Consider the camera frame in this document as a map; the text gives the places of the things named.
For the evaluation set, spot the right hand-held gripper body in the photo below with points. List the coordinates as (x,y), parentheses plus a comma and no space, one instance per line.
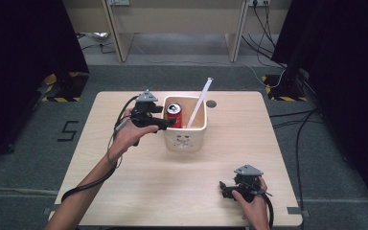
(247,182)

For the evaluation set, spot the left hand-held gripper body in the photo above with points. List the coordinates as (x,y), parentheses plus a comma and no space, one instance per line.
(143,111)

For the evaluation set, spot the red soda can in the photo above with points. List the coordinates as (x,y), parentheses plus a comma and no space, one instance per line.
(174,114)

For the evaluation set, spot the cream square bin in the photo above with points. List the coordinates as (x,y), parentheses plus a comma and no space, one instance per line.
(185,139)

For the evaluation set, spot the white plastic straw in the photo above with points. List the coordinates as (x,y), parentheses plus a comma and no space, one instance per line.
(200,102)

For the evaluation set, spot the person's left hand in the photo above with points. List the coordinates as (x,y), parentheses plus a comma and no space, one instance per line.
(128,135)

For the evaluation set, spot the person's right hand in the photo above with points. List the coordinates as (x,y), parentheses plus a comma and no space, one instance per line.
(254,211)

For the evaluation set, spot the dark round table grommet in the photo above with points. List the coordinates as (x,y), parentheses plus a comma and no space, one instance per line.
(211,103)

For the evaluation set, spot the grey tape strip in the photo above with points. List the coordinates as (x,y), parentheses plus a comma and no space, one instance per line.
(48,211)
(297,211)

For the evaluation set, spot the stand base with striped tape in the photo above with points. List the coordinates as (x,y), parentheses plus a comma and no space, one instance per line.
(284,89)
(64,87)

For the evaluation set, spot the light wooden desk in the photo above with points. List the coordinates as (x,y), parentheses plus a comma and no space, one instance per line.
(179,19)

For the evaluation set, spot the black curtain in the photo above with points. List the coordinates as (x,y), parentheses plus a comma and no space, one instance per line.
(19,64)
(348,80)

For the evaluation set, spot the white wall socket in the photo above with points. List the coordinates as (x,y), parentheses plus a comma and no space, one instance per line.
(118,2)
(259,2)

